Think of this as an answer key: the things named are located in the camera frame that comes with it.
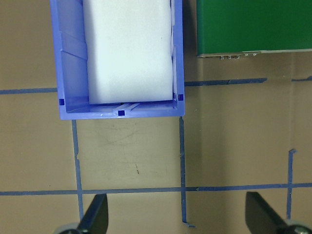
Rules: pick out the green belt conveyor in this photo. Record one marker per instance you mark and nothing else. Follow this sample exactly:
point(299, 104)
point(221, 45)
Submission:
point(243, 24)

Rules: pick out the blue plastic bin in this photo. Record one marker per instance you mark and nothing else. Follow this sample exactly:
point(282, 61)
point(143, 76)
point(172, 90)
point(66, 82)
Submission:
point(73, 73)

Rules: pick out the white foam liner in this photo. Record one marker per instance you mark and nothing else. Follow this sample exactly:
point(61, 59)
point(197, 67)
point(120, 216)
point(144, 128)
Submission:
point(129, 48)

